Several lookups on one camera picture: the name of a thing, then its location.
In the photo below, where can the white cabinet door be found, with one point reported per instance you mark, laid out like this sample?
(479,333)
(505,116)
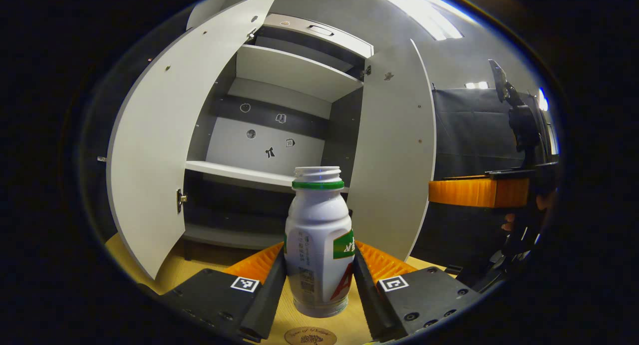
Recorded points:
(164,135)
(394,160)

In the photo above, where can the white cabinet shelf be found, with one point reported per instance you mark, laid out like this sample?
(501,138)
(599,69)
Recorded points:
(294,73)
(234,172)

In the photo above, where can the black backdrop cloth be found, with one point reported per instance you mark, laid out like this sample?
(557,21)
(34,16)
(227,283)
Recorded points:
(469,135)

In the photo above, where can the metal door hinge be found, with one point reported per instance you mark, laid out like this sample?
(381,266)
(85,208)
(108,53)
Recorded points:
(180,200)
(251,34)
(367,72)

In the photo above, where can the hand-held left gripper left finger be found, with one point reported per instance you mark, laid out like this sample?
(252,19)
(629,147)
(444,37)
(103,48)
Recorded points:
(272,295)

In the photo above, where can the ceiling light panel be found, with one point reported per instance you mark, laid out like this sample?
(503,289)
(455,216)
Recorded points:
(419,10)
(477,85)
(543,99)

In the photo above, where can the white plastic bottle green label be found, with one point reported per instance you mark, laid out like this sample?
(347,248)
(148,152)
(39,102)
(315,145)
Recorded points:
(317,220)

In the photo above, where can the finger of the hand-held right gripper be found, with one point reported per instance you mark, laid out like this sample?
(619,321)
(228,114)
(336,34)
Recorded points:
(464,192)

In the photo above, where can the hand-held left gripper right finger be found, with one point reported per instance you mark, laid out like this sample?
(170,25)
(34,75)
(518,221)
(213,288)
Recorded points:
(367,295)

